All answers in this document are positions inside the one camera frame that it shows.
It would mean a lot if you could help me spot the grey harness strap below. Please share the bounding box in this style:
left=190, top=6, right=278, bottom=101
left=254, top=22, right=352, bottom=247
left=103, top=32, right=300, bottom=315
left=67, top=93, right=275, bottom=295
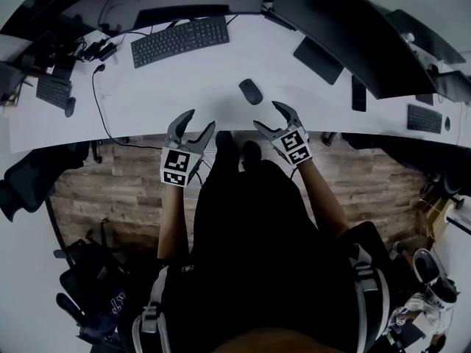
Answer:
left=133, top=265, right=171, bottom=353
left=348, top=243, right=392, bottom=353

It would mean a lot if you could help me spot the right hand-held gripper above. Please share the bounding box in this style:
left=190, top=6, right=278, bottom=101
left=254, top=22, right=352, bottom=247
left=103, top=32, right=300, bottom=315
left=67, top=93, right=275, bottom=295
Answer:
left=252, top=100, right=314, bottom=166

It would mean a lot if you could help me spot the flat black monitor with stand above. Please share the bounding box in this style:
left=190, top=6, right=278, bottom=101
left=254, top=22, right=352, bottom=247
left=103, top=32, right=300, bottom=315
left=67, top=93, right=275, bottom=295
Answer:
left=262, top=0, right=438, bottom=101

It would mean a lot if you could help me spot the person's right forearm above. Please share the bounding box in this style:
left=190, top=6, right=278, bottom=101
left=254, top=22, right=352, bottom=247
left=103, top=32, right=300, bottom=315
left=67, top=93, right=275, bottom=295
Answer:
left=295, top=158, right=351, bottom=241

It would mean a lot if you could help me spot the black power adapter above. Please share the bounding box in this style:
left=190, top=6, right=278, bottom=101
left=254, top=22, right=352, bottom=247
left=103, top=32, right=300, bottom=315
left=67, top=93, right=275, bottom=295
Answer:
left=98, top=42, right=119, bottom=63
left=81, top=40, right=100, bottom=62

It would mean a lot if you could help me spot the person's black clothed body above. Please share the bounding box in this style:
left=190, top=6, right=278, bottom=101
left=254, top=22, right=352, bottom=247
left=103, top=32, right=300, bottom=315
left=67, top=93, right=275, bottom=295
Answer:
left=128, top=129, right=400, bottom=353

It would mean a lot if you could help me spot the black mesh office chair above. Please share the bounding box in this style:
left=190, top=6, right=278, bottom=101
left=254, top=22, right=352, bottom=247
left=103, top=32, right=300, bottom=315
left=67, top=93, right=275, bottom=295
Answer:
left=0, top=140, right=92, bottom=224

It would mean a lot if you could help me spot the dark grey mouse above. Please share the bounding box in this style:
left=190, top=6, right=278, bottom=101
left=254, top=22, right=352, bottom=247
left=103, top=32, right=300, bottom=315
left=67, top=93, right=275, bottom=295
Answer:
left=238, top=78, right=263, bottom=106

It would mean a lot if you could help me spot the black full-size keyboard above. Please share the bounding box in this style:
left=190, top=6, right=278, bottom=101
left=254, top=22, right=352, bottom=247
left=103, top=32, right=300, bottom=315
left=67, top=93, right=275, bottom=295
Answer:
left=130, top=15, right=231, bottom=70

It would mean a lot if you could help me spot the person's left forearm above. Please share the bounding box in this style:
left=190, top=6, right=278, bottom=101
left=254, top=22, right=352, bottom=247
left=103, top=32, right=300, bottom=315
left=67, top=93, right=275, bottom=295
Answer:
left=157, top=185, right=193, bottom=263

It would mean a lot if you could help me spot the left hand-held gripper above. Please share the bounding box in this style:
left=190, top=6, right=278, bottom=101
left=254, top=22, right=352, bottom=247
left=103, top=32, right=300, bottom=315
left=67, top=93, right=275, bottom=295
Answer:
left=160, top=108, right=217, bottom=189

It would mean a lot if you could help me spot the grey monitor back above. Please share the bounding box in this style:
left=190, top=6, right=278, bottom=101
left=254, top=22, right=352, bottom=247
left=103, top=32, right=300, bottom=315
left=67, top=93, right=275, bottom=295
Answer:
left=383, top=8, right=467, bottom=64

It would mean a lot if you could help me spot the small black keyboard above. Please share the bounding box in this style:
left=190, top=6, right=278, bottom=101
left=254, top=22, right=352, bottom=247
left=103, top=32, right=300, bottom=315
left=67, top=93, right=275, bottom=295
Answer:
left=406, top=103, right=444, bottom=135
left=35, top=74, right=73, bottom=109

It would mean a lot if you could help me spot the white grey rounded device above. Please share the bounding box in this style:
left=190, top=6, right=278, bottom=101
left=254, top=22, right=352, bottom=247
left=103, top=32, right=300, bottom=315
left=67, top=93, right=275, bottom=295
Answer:
left=411, top=247, right=461, bottom=305

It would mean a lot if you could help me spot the black smartphone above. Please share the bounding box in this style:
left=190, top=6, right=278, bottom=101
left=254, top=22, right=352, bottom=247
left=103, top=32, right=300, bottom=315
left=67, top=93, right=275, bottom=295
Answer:
left=350, top=74, right=368, bottom=113

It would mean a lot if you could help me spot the black cable with plug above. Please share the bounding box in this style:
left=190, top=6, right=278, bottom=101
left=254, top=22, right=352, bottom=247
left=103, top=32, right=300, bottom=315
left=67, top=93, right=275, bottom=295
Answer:
left=91, top=63, right=143, bottom=148

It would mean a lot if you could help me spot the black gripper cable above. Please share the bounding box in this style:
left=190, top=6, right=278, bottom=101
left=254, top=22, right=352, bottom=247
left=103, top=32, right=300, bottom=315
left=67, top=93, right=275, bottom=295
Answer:
left=190, top=159, right=208, bottom=188

